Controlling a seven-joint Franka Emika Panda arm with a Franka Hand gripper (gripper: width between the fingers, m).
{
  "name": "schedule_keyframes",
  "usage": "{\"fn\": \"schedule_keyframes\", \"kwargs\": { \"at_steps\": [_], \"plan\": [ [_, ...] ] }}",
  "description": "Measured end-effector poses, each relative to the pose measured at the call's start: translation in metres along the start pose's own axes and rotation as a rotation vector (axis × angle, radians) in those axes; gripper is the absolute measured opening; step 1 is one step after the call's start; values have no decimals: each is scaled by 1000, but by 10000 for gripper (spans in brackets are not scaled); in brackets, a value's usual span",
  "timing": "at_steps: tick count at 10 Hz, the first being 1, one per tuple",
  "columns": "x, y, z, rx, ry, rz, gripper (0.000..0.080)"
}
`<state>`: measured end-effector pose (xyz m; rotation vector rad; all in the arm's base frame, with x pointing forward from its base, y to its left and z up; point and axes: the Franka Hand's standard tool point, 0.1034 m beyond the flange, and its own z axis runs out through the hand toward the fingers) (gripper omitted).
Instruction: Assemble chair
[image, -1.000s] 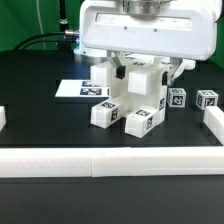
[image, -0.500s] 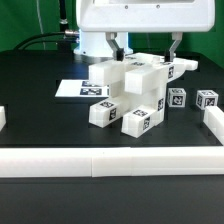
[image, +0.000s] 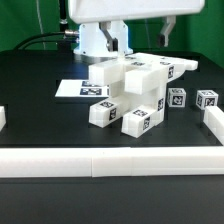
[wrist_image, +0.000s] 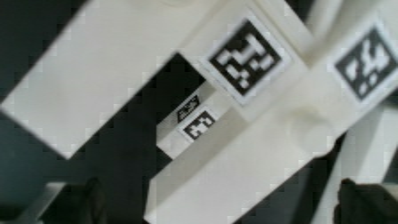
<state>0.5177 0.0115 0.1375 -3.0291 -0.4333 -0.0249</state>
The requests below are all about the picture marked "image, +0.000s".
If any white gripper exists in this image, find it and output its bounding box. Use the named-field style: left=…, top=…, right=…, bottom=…
left=68, top=0, right=205, bottom=52

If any white chair back frame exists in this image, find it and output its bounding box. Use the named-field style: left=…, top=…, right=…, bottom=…
left=88, top=53, right=198, bottom=95

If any white chair seat panel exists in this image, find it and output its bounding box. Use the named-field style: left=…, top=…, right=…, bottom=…
left=109, top=81, right=167, bottom=125

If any white tagged cube part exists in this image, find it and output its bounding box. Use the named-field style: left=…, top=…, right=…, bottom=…
left=167, top=88, right=186, bottom=108

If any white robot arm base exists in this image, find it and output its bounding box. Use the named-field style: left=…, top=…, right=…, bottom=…
left=74, top=21, right=133, bottom=64

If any white base tag plate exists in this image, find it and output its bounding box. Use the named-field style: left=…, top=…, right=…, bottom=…
left=55, top=79, right=109, bottom=98

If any small tagged cube right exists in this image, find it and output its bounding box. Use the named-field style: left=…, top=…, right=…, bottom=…
left=196, top=90, right=219, bottom=110

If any black cable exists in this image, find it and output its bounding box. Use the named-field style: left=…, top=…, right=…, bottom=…
left=13, top=29, right=81, bottom=51

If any white fence right rail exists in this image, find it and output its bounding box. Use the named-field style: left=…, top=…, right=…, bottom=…
left=203, top=106, right=224, bottom=146

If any white fence wall rail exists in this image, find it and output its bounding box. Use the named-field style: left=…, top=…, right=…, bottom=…
left=0, top=146, right=224, bottom=178

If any white fence left rail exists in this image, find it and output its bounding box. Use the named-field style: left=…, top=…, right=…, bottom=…
left=0, top=106, right=6, bottom=131

